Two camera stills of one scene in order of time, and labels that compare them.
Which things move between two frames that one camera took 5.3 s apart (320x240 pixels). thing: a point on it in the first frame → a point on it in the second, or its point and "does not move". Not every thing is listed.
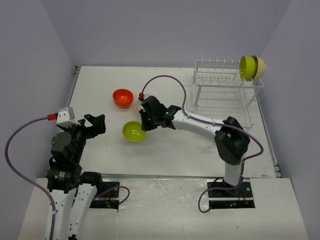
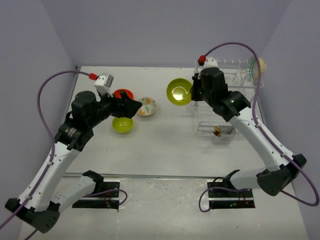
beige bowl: x=260 y=67 does not move
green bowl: x=248 y=67 → x=178 y=91
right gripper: x=146 y=126 → x=194 y=95
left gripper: x=97 y=122 → x=125 y=106
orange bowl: x=122 y=97 does not move
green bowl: x=132 y=131 → x=123 y=125
